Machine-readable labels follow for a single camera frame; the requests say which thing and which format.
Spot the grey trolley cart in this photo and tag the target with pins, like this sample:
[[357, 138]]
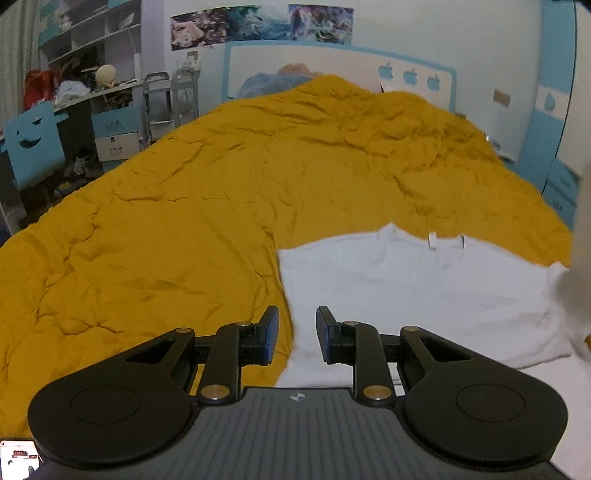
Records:
[[168, 101]]

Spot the cluttered desk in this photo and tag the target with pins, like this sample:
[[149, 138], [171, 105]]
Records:
[[78, 99]]

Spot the white plastic bag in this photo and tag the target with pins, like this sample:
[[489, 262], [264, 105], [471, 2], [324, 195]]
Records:
[[71, 92]]

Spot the brass wall switch plate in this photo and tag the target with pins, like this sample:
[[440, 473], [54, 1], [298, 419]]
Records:
[[502, 97]]

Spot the white and blue headboard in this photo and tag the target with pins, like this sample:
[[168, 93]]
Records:
[[346, 60]]

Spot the white wall shelf unit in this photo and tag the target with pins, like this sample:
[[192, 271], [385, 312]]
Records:
[[87, 27]]

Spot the cream round ball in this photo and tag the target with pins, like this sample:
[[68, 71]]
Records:
[[106, 75]]

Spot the white curtain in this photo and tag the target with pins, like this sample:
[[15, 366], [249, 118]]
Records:
[[16, 60]]

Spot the brown plush toy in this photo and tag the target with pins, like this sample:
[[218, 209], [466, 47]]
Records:
[[295, 69]]

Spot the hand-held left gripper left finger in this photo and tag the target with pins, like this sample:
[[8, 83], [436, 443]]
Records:
[[272, 333]]

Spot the yellow quilted blanket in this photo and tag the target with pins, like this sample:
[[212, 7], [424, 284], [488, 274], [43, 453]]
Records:
[[184, 207]]

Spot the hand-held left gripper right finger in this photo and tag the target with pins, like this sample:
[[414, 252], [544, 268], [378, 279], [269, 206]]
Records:
[[323, 333]]

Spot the smartphone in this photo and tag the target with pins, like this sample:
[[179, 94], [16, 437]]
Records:
[[18, 457]]

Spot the white printed t-shirt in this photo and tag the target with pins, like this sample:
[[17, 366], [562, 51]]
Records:
[[397, 286]]

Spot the blue and white wardrobe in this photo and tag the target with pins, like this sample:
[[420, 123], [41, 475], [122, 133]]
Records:
[[554, 69]]

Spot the wall poster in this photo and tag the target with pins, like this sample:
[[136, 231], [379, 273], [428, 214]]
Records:
[[258, 23]]

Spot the blue chair with face cutout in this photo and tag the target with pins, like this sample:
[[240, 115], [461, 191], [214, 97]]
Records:
[[34, 143]]

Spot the blue and white drawer unit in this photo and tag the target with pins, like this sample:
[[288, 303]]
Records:
[[115, 138]]

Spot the red bag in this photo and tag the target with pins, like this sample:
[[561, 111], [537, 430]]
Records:
[[39, 87]]

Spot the blue pillow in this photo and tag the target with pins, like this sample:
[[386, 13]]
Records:
[[265, 85]]

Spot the white bed sheet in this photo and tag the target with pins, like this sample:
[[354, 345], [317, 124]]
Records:
[[563, 401]]

